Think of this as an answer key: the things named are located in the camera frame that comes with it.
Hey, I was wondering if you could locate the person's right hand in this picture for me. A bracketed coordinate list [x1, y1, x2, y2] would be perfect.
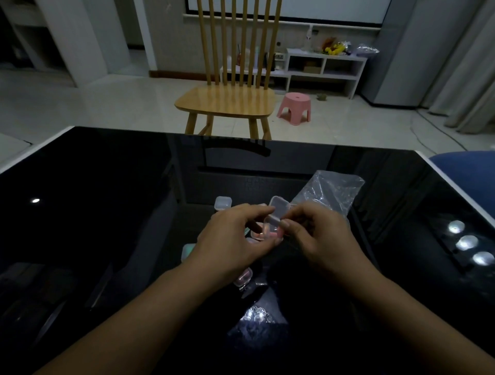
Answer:
[279, 201, 375, 289]

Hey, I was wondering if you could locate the person's left hand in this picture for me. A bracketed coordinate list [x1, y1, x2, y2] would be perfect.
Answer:
[185, 203, 284, 291]

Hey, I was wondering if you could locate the person's right forearm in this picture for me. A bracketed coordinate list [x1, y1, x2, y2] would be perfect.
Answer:
[344, 267, 495, 375]

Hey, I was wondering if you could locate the person's left forearm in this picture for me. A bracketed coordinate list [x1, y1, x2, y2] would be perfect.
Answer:
[34, 267, 217, 375]

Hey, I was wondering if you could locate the clear plastic bag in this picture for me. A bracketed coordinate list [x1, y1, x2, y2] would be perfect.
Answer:
[291, 170, 366, 218]

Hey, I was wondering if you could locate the pink plastic stool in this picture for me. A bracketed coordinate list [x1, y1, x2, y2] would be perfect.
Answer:
[276, 92, 312, 126]

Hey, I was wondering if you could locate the wooden spindle-back chair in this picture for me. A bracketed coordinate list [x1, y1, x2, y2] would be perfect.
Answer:
[174, 0, 283, 140]

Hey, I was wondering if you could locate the white low shelf unit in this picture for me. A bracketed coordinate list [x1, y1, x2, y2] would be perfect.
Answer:
[220, 48, 368, 100]

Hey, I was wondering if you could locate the blue chair seat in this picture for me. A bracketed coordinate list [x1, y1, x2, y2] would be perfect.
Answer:
[429, 151, 495, 219]

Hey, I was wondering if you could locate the crumpled clear bag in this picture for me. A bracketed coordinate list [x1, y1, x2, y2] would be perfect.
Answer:
[353, 44, 380, 58]

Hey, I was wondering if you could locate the grey tall cabinet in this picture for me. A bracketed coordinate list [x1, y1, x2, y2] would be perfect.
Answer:
[360, 0, 484, 109]

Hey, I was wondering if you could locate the white projection screen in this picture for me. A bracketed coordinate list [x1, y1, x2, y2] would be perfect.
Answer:
[185, 0, 392, 28]

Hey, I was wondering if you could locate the light grey curtain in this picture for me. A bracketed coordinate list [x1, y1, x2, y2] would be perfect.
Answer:
[421, 0, 495, 135]

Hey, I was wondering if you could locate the black floor cable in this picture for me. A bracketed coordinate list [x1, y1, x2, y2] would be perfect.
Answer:
[410, 109, 468, 154]

